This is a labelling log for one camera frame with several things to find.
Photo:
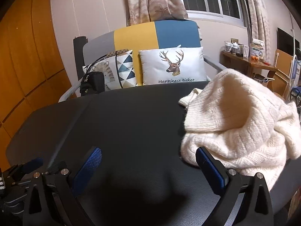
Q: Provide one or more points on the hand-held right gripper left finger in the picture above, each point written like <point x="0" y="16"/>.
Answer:
<point x="88" y="167"/>

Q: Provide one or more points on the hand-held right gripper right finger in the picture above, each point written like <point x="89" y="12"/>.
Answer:
<point x="209" y="169"/>

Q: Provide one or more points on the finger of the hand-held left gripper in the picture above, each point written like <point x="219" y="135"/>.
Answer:
<point x="56" y="166"/>
<point x="31" y="165"/>

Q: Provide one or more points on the white knit sweater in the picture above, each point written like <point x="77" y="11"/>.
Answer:
<point x="247" y="127"/>

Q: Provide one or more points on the black handbag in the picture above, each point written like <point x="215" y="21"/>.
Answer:
<point x="93" y="83"/>

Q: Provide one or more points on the triangle pattern pillow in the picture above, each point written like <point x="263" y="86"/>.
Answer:
<point x="124" y="68"/>

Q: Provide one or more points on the white deer print pillow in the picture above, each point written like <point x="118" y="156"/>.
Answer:
<point x="171" y="66"/>

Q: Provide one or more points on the wooden side table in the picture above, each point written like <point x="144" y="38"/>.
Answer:
<point x="256" y="64"/>

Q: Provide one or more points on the wooden folding chair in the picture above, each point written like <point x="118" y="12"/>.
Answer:
<point x="282" y="75"/>

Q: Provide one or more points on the orange fruit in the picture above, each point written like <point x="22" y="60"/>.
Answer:
<point x="256" y="58"/>

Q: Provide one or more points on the row of small jars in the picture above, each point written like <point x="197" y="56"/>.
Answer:
<point x="235" y="49"/>

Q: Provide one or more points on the white metal rack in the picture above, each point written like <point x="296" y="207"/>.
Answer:
<point x="294" y="75"/>

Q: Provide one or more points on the stack of books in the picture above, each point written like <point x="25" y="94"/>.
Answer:
<point x="256" y="48"/>

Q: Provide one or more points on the grey yellow blue sofa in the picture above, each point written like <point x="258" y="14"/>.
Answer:
<point x="134" y="37"/>

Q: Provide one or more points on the black flat screen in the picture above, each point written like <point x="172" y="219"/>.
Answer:
<point x="285" y="42"/>

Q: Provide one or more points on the black upright post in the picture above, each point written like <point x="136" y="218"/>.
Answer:
<point x="78" y="56"/>

